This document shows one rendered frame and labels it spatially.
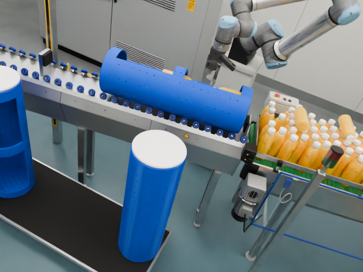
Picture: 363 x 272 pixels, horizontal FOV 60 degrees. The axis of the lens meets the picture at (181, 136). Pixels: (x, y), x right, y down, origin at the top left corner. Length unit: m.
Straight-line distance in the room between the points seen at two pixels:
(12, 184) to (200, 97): 1.53
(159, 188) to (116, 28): 2.61
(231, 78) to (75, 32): 2.39
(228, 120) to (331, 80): 3.00
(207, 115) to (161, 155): 0.42
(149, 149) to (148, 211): 0.36
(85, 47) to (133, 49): 0.71
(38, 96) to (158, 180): 1.05
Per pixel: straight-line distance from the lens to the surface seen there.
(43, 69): 2.23
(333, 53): 4.54
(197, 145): 1.96
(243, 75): 2.47
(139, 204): 1.71
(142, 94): 1.85
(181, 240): 2.51
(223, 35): 1.71
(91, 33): 4.14
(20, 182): 2.61
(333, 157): 1.65
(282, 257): 2.74
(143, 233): 1.91
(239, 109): 1.79
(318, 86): 4.70
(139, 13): 3.68
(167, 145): 1.60
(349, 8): 1.99
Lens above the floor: 2.09
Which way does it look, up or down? 39 degrees down
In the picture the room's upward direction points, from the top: 15 degrees clockwise
